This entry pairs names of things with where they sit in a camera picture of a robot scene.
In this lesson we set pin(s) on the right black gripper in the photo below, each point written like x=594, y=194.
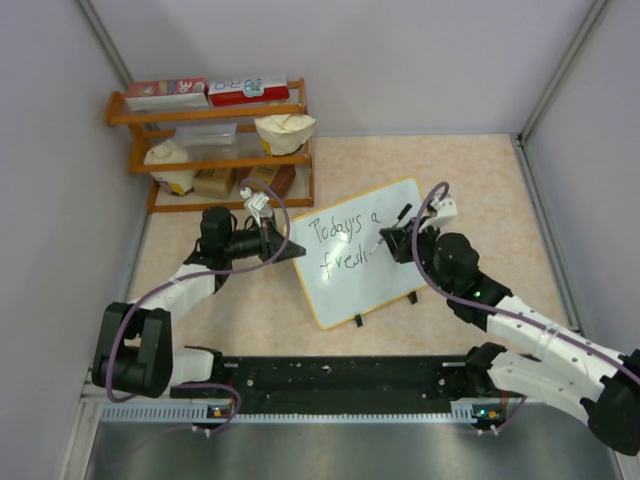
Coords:
x=400, y=241

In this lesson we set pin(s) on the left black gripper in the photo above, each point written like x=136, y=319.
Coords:
x=271, y=242

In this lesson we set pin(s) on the white black marker pen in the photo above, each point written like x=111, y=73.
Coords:
x=399, y=218

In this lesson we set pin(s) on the yellow framed whiteboard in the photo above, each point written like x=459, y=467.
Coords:
x=343, y=274

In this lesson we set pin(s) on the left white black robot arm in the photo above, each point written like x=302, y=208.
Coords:
x=135, y=352

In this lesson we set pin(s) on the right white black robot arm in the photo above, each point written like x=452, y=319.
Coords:
x=596, y=385

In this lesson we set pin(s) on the black whiteboard clip right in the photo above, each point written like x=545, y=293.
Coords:
x=412, y=297

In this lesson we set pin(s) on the reddish brown packet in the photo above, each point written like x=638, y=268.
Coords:
x=278, y=178

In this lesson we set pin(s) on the wooden three tier shelf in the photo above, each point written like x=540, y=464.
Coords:
x=241, y=152

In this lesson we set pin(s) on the tan brown box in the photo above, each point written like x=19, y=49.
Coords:
x=214, y=183

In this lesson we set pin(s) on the cream paper bag right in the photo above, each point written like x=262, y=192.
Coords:
x=284, y=134

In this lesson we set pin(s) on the clear plastic container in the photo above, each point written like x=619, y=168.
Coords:
x=208, y=141

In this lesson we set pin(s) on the red white box right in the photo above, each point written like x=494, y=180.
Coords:
x=257, y=89

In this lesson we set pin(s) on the red white box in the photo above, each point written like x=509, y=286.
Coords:
x=173, y=94
x=257, y=89

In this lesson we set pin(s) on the red white box left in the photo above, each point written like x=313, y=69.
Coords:
x=173, y=94

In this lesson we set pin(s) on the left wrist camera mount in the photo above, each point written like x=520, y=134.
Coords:
x=255, y=201

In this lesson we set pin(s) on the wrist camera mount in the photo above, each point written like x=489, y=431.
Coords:
x=255, y=201
x=440, y=213

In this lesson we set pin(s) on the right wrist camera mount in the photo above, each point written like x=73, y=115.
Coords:
x=440, y=213

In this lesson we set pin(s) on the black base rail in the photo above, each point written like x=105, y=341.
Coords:
x=336, y=385

